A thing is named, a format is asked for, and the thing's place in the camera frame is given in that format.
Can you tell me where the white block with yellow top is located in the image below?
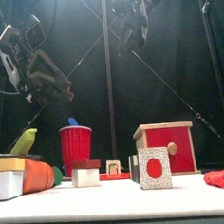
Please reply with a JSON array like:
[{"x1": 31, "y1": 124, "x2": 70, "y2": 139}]
[{"x1": 0, "y1": 155, "x2": 29, "y2": 202}]

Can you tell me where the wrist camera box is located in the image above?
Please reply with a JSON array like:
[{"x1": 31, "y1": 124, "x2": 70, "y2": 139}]
[
  {"x1": 22, "y1": 13, "x2": 48, "y2": 52},
  {"x1": 107, "y1": 0, "x2": 133, "y2": 19}
]

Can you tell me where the white table mat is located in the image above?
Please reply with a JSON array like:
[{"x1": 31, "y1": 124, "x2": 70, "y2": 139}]
[{"x1": 0, "y1": 170, "x2": 224, "y2": 224}]

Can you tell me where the red wooden box with knob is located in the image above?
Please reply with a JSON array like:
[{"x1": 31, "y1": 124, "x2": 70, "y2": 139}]
[{"x1": 131, "y1": 120, "x2": 202, "y2": 179}]

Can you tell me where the dark grey block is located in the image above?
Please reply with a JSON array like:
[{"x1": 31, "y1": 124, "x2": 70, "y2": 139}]
[{"x1": 128, "y1": 154, "x2": 141, "y2": 185}]

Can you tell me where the small wooden arch piece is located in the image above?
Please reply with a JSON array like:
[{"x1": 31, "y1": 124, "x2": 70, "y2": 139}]
[{"x1": 104, "y1": 159, "x2": 122, "y2": 177}]

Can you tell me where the blue stick in cup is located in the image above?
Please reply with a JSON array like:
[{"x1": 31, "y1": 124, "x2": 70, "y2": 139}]
[{"x1": 66, "y1": 116, "x2": 80, "y2": 128}]

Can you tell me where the dark round plate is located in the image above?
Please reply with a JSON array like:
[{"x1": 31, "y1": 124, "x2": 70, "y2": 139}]
[{"x1": 0, "y1": 147, "x2": 44, "y2": 165}]

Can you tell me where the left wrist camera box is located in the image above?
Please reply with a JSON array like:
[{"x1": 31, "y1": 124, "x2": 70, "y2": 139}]
[{"x1": 22, "y1": 13, "x2": 48, "y2": 52}]

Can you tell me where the white block with maroon top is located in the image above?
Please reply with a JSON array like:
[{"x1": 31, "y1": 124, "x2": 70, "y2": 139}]
[{"x1": 69, "y1": 159, "x2": 103, "y2": 190}]

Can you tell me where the flat red board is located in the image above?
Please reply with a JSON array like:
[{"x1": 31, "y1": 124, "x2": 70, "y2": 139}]
[{"x1": 62, "y1": 171, "x2": 132, "y2": 185}]

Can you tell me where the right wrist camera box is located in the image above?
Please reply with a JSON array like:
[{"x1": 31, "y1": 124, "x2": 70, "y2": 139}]
[{"x1": 107, "y1": 0, "x2": 133, "y2": 19}]

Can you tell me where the red ribbed plastic cup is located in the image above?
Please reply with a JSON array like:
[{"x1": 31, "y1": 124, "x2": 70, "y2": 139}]
[{"x1": 58, "y1": 124, "x2": 96, "y2": 178}]

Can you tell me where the red crumpled cloth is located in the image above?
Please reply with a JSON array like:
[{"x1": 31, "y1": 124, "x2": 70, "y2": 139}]
[{"x1": 202, "y1": 168, "x2": 224, "y2": 194}]

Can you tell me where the orange toy carrot green end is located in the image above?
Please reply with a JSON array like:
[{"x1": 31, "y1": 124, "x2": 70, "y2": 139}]
[{"x1": 20, "y1": 155, "x2": 65, "y2": 196}]

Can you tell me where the yellow-green toy banana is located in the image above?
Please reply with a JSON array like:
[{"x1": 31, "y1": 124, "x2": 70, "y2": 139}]
[{"x1": 8, "y1": 127, "x2": 40, "y2": 157}]

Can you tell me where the dark side frame pole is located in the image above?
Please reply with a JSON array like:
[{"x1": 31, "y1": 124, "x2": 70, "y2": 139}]
[{"x1": 196, "y1": 0, "x2": 224, "y2": 148}]

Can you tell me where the grey vertical frame pole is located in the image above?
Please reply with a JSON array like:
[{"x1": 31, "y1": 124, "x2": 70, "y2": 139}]
[{"x1": 100, "y1": 0, "x2": 120, "y2": 160}]

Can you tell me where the patterned box with red circle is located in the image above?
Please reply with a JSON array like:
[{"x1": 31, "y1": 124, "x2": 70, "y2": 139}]
[{"x1": 136, "y1": 145, "x2": 175, "y2": 192}]

